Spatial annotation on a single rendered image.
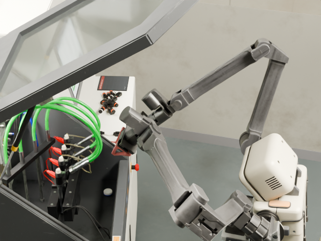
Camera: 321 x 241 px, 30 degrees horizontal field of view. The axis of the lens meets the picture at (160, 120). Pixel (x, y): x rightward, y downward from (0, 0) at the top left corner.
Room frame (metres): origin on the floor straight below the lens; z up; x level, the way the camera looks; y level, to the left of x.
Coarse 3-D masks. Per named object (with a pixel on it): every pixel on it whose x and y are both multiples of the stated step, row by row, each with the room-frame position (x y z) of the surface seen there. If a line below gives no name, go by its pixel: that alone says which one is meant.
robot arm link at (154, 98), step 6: (156, 90) 2.00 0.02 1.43; (144, 96) 2.01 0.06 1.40; (150, 96) 1.97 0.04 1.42; (156, 96) 1.98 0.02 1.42; (162, 96) 1.99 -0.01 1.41; (144, 102) 1.97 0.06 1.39; (150, 102) 1.96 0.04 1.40; (156, 102) 1.96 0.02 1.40; (168, 102) 1.99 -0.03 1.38; (174, 102) 1.94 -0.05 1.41; (180, 102) 1.94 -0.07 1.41; (150, 108) 1.96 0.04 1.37; (168, 108) 1.94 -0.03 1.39; (174, 108) 1.93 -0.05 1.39
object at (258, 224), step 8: (256, 216) 1.50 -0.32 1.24; (272, 216) 1.53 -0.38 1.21; (248, 224) 1.47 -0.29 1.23; (256, 224) 1.47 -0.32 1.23; (264, 224) 1.47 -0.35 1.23; (272, 224) 1.49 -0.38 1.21; (248, 232) 1.47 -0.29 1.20; (256, 232) 1.45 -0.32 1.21; (264, 232) 1.45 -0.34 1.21; (256, 240) 1.45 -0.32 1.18; (264, 240) 1.42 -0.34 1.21
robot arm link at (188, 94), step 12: (252, 48) 2.05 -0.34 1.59; (264, 48) 1.97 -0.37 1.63; (228, 60) 2.01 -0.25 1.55; (240, 60) 1.99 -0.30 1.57; (252, 60) 1.98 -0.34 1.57; (216, 72) 1.98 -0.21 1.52; (228, 72) 1.98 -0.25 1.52; (192, 84) 1.99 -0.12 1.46; (204, 84) 1.97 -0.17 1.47; (216, 84) 1.97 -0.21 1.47; (180, 96) 1.96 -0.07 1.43; (192, 96) 1.96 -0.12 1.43; (180, 108) 1.95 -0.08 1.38
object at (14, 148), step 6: (30, 108) 1.55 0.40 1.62; (30, 114) 1.55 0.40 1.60; (24, 120) 1.56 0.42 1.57; (24, 126) 1.56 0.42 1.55; (18, 132) 1.56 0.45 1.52; (18, 138) 1.56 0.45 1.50; (12, 144) 1.57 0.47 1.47; (18, 144) 1.56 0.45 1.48; (12, 150) 1.56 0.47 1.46; (6, 168) 1.57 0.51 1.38; (0, 180) 1.57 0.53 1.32
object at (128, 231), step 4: (128, 196) 2.14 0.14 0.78; (128, 200) 2.13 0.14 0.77; (128, 204) 2.12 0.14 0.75; (128, 208) 2.11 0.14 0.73; (128, 212) 2.11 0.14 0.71; (128, 216) 2.10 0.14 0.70; (128, 220) 2.09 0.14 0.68; (128, 224) 2.08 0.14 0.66; (128, 228) 2.08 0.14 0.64; (128, 232) 2.07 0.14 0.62; (128, 236) 2.06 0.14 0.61; (128, 240) 2.05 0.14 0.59
